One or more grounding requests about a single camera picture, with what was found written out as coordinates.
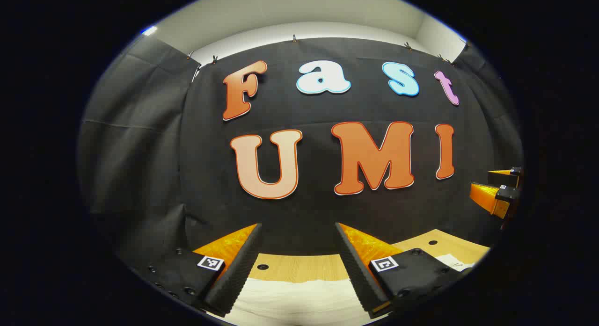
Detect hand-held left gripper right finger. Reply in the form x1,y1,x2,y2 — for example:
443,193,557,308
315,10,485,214
334,222,475,319

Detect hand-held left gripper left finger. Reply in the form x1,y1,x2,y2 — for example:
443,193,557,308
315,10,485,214
126,223,264,317

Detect white jeans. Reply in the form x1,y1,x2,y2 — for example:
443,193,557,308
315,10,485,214
224,254,477,326

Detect black backdrop cloth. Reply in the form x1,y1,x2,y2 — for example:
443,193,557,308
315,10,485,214
77,34,525,270

